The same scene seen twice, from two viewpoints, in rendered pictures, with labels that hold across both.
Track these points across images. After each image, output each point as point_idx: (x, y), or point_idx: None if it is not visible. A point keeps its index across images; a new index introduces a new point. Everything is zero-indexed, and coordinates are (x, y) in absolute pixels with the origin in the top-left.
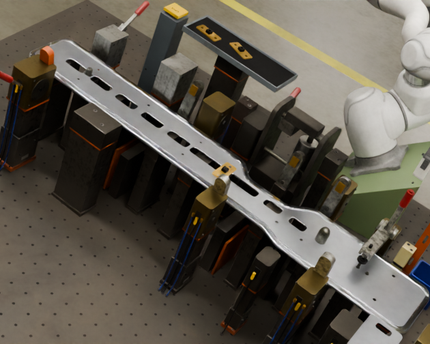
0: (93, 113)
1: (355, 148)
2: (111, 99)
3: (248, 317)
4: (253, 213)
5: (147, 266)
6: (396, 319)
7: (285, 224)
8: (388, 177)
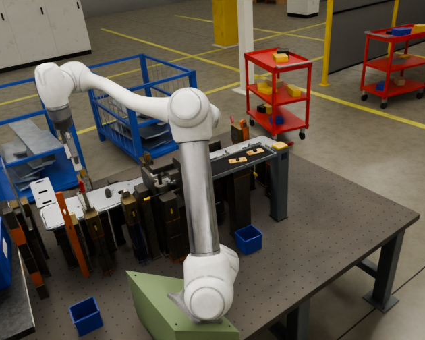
0: (211, 139)
1: None
2: None
3: (122, 227)
4: (137, 178)
5: None
6: (46, 208)
7: (125, 187)
8: (162, 287)
